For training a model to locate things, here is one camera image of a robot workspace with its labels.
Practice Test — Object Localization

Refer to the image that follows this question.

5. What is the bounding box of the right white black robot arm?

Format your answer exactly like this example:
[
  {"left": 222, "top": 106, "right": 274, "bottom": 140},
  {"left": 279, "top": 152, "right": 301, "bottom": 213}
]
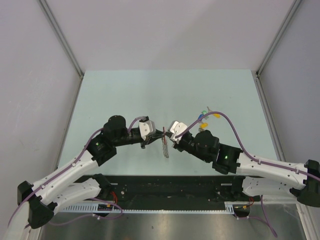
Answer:
[{"left": 165, "top": 130, "right": 320, "bottom": 208}]

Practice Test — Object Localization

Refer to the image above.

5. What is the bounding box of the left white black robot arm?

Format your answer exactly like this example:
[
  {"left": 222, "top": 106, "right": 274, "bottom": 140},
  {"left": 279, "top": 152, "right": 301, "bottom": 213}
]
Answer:
[{"left": 17, "top": 115, "right": 164, "bottom": 229}]

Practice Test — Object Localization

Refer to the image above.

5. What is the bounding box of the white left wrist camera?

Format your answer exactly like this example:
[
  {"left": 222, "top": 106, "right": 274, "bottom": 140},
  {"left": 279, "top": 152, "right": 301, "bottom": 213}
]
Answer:
[{"left": 136, "top": 116, "right": 156, "bottom": 141}]

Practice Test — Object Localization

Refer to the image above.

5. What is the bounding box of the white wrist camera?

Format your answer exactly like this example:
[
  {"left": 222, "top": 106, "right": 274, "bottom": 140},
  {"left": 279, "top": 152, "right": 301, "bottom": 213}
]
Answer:
[
  {"left": 167, "top": 120, "right": 188, "bottom": 144},
  {"left": 136, "top": 116, "right": 156, "bottom": 141}
]

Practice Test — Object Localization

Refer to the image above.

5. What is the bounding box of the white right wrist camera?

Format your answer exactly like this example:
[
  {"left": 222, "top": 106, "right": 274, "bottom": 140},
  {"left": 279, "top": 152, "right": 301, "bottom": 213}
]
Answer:
[{"left": 167, "top": 120, "right": 188, "bottom": 144}]

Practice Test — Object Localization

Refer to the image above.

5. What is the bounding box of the black mounting base plate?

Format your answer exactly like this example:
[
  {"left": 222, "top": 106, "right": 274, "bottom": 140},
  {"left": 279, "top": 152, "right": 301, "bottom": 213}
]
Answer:
[{"left": 64, "top": 174, "right": 262, "bottom": 210}]

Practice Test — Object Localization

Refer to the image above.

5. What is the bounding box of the white slotted cable duct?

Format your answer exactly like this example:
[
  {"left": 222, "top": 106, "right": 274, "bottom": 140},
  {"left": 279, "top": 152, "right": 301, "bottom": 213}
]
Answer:
[{"left": 60, "top": 201, "right": 251, "bottom": 215}]

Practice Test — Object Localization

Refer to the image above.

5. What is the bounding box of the aluminium right side rail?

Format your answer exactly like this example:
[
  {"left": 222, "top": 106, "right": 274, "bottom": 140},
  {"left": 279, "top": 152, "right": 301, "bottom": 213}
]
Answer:
[{"left": 253, "top": 72, "right": 287, "bottom": 162}]

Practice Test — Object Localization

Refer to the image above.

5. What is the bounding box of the aluminium left corner post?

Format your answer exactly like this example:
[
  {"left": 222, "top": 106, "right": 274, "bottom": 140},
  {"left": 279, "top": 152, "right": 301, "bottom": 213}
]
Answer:
[{"left": 36, "top": 0, "right": 84, "bottom": 80}]

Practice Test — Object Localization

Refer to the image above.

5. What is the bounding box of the aluminium corner post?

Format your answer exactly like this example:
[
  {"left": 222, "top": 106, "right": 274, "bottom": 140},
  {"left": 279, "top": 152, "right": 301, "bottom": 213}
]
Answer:
[
  {"left": 255, "top": 0, "right": 304, "bottom": 78},
  {"left": 36, "top": 0, "right": 84, "bottom": 80}
]

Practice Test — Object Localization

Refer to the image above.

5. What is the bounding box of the aluminium right corner post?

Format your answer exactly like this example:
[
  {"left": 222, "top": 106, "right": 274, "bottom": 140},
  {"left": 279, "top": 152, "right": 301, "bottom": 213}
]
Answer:
[{"left": 255, "top": 0, "right": 304, "bottom": 78}]

